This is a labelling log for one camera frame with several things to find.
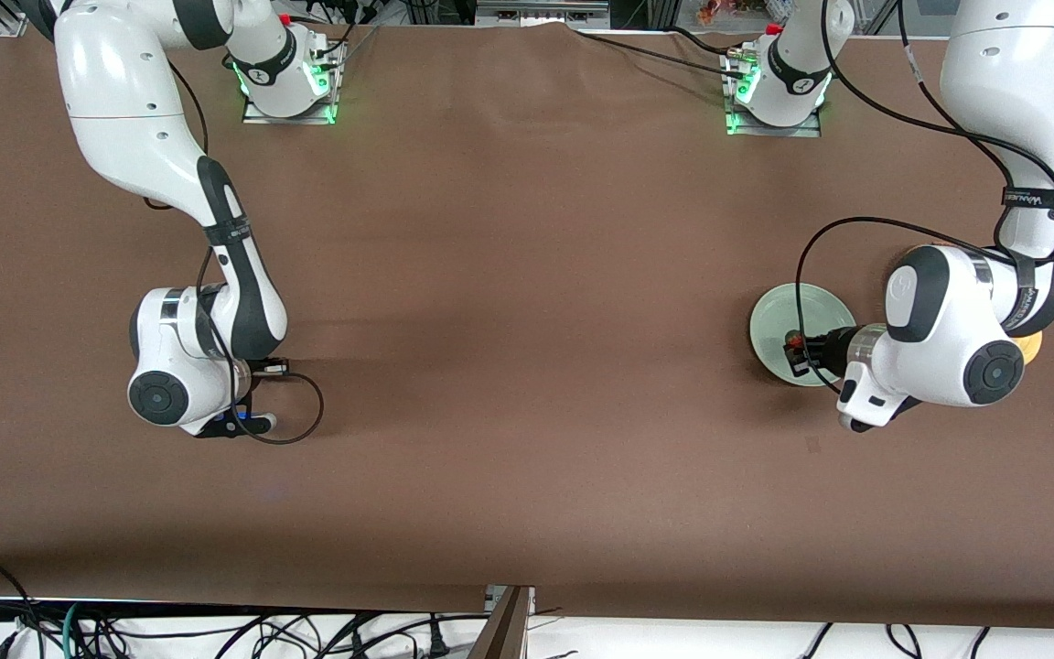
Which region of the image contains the small silver metal bracket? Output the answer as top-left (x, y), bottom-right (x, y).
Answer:
top-left (485, 584), bottom-right (537, 612)

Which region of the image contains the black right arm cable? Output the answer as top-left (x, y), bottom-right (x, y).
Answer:
top-left (147, 64), bottom-right (325, 447)

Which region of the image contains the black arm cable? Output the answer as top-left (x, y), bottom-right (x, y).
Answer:
top-left (147, 64), bottom-right (325, 447)
top-left (795, 0), bottom-right (1054, 396)

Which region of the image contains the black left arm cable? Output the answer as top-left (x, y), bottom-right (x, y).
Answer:
top-left (795, 0), bottom-right (1054, 396)

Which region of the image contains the brown wooden post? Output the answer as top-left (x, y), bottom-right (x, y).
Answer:
top-left (470, 586), bottom-right (533, 659)

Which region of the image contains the black base cable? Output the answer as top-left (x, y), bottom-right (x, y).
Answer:
top-left (568, 26), bottom-right (752, 81)

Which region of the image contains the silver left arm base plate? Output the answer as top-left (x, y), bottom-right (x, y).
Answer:
top-left (726, 114), bottom-right (823, 138)

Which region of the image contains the brown table cover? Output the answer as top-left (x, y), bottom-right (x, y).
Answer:
top-left (0, 18), bottom-right (1054, 632)

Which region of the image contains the grey metal frame rail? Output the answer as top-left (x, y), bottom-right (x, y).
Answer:
top-left (475, 0), bottom-right (612, 28)

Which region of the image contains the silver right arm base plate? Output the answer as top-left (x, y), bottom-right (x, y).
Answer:
top-left (242, 99), bottom-right (338, 125)

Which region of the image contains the light green round plate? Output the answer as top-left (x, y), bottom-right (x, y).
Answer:
top-left (749, 282), bottom-right (858, 388)

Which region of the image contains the brown wicker basket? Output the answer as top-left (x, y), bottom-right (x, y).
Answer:
top-left (902, 241), bottom-right (1046, 367)

